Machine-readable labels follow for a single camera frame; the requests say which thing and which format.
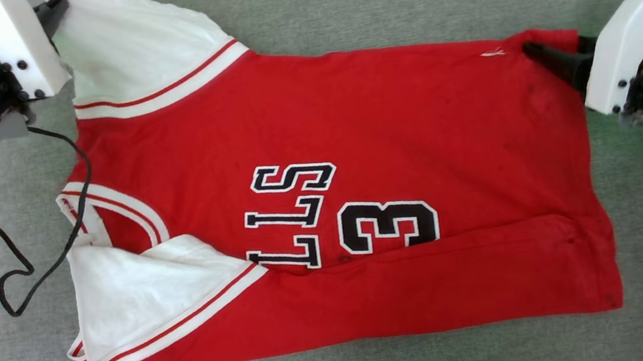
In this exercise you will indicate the red white basketball jersey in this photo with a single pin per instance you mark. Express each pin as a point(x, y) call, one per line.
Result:
point(389, 135)

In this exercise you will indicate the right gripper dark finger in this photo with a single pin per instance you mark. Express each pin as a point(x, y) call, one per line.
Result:
point(565, 65)
point(588, 44)

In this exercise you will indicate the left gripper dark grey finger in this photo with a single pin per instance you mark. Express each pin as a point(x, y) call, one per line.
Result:
point(54, 14)

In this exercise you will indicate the grey fabric sofa cushion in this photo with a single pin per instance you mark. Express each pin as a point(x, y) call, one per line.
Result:
point(301, 17)

